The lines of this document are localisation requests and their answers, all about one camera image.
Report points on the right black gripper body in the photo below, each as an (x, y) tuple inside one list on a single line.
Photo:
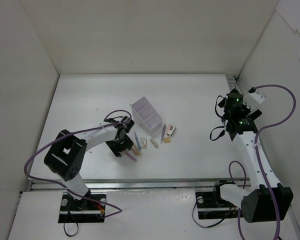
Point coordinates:
[(255, 114)]

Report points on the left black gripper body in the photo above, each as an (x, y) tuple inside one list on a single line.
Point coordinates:
[(122, 146)]

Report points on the pink highlighter pen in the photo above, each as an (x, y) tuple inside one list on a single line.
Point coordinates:
[(130, 156)]

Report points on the white three-compartment organizer box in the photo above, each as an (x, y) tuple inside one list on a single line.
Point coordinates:
[(146, 116)]

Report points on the purple pen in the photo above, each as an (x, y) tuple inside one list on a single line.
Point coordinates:
[(163, 133)]

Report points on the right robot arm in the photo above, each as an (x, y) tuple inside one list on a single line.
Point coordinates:
[(268, 200)]

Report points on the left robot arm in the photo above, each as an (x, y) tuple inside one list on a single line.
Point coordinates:
[(65, 158)]

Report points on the yellow highlighter pen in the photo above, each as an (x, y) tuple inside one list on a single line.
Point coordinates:
[(139, 150)]

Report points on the blue highlighter pen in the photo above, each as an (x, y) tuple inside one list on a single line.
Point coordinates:
[(137, 141)]

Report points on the staples box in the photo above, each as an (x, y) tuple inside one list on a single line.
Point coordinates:
[(143, 142)]

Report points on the white eraser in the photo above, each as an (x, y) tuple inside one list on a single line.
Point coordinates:
[(154, 143)]

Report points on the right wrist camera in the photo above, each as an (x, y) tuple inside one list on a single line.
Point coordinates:
[(254, 99)]

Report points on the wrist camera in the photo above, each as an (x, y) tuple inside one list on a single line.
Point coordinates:
[(254, 99), (127, 121)]

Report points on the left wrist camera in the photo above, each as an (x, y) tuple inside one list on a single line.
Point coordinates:
[(127, 121)]

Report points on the aluminium frame rail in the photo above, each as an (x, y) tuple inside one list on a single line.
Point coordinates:
[(34, 185)]

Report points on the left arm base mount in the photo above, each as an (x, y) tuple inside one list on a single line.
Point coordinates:
[(80, 211)]

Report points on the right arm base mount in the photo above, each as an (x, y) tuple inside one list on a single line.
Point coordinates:
[(210, 206)]

